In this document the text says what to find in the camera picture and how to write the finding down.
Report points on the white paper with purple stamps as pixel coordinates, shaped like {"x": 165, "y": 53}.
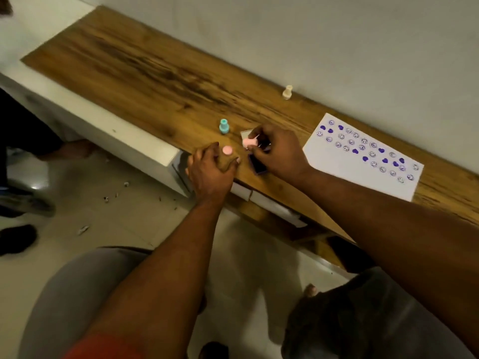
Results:
{"x": 365, "y": 160}

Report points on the teal toy stamp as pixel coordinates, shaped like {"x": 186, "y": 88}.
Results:
{"x": 223, "y": 126}

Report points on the red sleeve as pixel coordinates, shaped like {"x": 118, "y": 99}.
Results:
{"x": 103, "y": 348}

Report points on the white paper scrap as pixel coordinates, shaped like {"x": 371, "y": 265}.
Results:
{"x": 82, "y": 230}

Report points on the person's left hand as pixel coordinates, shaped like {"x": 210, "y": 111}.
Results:
{"x": 209, "y": 175}

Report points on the person's right foot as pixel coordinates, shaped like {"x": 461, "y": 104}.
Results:
{"x": 310, "y": 290}

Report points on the person's right grey trouser leg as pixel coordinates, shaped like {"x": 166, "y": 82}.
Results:
{"x": 374, "y": 317}

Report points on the person's left grey trouser leg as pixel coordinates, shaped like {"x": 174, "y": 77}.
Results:
{"x": 71, "y": 295}

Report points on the pink toy stamp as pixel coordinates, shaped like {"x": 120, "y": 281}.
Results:
{"x": 248, "y": 142}

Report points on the white drawer front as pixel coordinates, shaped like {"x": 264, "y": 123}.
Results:
{"x": 275, "y": 209}

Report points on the person's right forearm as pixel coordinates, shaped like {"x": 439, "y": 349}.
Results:
{"x": 393, "y": 228}

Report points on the person's right hand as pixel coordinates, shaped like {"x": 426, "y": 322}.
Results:
{"x": 280, "y": 153}

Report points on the person's left thumb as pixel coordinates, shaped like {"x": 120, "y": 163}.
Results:
{"x": 233, "y": 166}

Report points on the pink stamp cap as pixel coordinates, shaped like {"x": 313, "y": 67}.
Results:
{"x": 227, "y": 149}

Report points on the person's foot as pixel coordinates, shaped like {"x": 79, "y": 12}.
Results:
{"x": 71, "y": 149}
{"x": 310, "y": 290}

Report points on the grey ink pad lid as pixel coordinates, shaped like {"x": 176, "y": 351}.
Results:
{"x": 245, "y": 133}

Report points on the black shoe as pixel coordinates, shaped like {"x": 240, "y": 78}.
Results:
{"x": 17, "y": 239}

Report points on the grey shoe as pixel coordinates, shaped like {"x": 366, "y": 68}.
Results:
{"x": 26, "y": 201}

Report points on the dark purple ink pad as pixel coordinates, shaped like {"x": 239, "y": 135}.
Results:
{"x": 258, "y": 165}

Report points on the person's grey trouser leg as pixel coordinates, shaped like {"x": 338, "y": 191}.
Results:
{"x": 71, "y": 295}
{"x": 374, "y": 317}

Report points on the person's right thumb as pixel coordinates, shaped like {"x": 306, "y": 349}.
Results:
{"x": 256, "y": 151}

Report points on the beige toy stamp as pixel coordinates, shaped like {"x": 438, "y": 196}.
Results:
{"x": 287, "y": 92}

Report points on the person's left forearm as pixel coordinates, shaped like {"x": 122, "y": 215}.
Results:
{"x": 168, "y": 272}

